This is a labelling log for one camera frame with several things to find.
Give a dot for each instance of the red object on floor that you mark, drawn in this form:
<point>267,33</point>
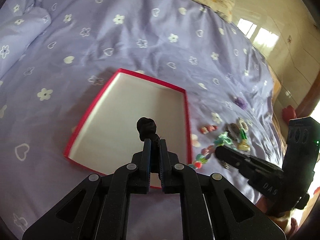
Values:
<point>288,113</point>

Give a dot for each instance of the person's right hand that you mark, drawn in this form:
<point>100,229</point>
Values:
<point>286,222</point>

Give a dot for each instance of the yellow translucent hair clip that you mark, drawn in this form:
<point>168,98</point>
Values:
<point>244,146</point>

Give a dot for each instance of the purple oval hair clip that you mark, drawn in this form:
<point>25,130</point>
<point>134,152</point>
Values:
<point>233,131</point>

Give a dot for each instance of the purple folded duvet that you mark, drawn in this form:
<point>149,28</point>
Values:
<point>18,33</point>

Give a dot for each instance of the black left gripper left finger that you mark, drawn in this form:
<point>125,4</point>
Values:
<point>98,207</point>

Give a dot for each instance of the purple floral bed sheet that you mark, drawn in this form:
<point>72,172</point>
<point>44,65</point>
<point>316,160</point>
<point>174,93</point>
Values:
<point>46,92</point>

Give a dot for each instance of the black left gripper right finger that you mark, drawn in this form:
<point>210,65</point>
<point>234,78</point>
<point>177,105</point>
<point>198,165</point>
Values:
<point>211,207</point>

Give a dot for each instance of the red shallow box tray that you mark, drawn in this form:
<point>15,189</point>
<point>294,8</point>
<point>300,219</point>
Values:
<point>106,136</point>

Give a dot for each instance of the black hair scrunchie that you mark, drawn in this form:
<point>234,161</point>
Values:
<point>147,128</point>

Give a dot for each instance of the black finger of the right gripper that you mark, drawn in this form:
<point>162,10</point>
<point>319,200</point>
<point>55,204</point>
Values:
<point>262,176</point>

